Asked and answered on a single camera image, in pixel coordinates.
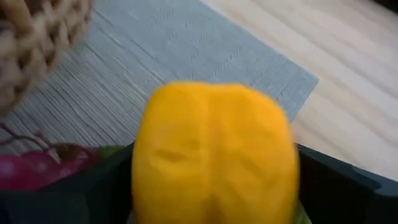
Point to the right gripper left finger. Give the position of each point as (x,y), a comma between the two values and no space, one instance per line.
(77,202)

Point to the yellow bell pepper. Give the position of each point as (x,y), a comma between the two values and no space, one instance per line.
(214,149)

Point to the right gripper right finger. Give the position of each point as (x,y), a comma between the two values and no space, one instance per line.
(342,199)

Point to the purple grape bunch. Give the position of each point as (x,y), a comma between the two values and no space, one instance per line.
(37,168)

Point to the woven straw basket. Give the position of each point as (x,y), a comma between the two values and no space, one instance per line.
(25,46)

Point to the green cucumber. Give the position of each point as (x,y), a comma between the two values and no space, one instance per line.
(302,217)

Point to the grey woven placemat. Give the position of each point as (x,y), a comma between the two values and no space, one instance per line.
(155,46)

